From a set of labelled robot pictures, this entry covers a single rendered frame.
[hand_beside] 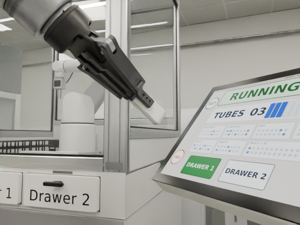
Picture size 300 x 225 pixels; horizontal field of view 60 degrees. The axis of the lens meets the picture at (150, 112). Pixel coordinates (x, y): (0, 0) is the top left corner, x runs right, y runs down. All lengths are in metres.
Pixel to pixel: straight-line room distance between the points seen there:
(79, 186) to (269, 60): 3.53
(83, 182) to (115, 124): 0.21
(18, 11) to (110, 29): 0.56
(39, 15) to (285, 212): 0.41
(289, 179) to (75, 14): 0.38
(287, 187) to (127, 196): 0.57
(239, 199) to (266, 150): 0.09
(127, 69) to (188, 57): 3.83
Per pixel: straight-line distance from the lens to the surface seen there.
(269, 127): 0.50
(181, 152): 0.61
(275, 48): 4.14
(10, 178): 1.09
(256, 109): 0.56
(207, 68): 4.12
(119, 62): 0.40
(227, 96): 0.66
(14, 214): 1.12
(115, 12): 0.96
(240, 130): 0.54
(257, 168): 0.45
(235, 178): 0.46
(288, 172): 0.42
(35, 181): 1.02
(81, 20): 0.42
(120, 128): 0.86
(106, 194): 0.89
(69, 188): 0.94
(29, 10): 0.41
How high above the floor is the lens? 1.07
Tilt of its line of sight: 5 degrees up
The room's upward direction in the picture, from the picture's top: straight up
